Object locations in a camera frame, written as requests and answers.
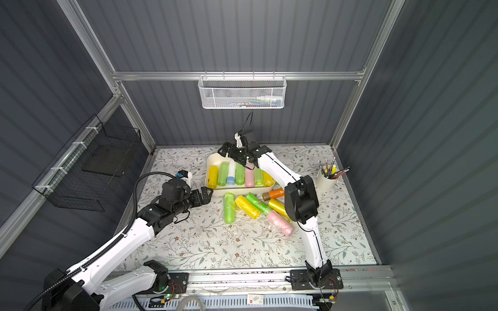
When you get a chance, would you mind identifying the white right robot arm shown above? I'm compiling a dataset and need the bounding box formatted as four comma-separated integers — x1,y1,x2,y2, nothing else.
217,142,333,286

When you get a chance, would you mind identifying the black wire side basket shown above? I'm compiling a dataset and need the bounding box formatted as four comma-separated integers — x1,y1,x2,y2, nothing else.
32,117,142,212

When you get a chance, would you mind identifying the pink trash bag roll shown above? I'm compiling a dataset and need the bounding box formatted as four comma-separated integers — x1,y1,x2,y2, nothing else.
245,168,255,188
267,211,294,236

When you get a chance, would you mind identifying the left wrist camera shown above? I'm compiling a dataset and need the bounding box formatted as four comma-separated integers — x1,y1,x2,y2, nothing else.
176,170,193,187

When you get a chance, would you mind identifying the cream storage box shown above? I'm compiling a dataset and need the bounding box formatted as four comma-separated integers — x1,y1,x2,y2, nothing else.
205,153,276,197

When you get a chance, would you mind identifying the white blue trash bag roll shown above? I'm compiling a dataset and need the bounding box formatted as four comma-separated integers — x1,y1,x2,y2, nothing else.
226,160,236,185

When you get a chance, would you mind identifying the green labelled trash bag roll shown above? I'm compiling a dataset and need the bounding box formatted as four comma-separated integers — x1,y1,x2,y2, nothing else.
246,193,272,215

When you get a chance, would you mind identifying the white pen cup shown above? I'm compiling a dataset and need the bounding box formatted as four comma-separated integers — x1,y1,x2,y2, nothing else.
315,158,350,192

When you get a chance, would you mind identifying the yellow trash bag roll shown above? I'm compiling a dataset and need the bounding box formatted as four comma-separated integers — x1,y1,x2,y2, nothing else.
268,199,291,221
235,196,261,219
207,165,219,189
263,171,275,187

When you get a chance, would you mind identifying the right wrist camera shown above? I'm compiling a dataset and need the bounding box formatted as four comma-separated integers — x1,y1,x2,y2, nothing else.
234,130,256,149

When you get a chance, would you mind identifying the orange trash bag roll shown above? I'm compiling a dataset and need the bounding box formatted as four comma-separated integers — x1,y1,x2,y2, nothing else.
262,189,285,202

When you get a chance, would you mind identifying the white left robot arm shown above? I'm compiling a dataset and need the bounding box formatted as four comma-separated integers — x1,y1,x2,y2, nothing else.
25,171,213,310

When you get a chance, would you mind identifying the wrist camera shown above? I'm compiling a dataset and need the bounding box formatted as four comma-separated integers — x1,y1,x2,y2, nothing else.
234,130,256,149
176,170,193,187

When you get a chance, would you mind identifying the white wire wall basket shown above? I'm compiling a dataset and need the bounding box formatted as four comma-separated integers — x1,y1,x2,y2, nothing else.
198,76,287,110

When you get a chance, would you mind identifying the light green trash bag roll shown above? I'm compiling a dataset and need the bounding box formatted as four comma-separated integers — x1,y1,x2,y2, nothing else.
223,193,236,224
236,163,245,186
217,161,230,187
254,168,264,187

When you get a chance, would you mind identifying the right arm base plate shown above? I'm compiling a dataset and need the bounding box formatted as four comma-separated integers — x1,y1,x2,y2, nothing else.
285,268,344,291

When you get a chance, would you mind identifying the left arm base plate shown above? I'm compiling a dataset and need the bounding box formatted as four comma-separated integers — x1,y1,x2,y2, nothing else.
137,272,190,295

